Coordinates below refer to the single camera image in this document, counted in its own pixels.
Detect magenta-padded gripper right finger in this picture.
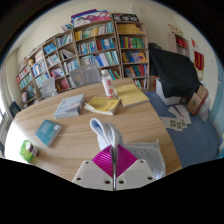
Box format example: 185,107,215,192
114,144,158,192

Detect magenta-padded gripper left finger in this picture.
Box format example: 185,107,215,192
72,144,115,192

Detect white waffle towel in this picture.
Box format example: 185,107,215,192
89,117,167,181

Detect teal book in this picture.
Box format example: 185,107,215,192
34,119,63,148

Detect small jar with red label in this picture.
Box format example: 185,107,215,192
25,142,40,158

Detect printed paper sheets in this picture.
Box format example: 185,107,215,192
159,104,192,132

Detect green plastic bag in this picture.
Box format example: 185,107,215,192
19,139,34,163

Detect grey book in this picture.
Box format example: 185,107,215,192
53,93,86,120

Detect thin yellow book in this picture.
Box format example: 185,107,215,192
114,83,151,109

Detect white box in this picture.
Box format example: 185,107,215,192
154,78,183,106

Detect white bottle with red label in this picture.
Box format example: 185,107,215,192
100,68,117,99

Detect cardboard box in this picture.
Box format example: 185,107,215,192
186,85,209,116

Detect grey mesh office chair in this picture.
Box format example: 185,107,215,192
39,77,57,99
69,63,102,89

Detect dark blue chair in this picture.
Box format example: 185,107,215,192
8,100,23,119

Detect black cloth cover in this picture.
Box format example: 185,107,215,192
147,42,202,99

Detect wooden bookshelf unit with books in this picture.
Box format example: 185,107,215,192
15,8,151,104

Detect red wall hanging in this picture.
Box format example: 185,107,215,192
193,50,205,80

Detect small wall shelf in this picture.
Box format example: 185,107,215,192
168,31,190,58

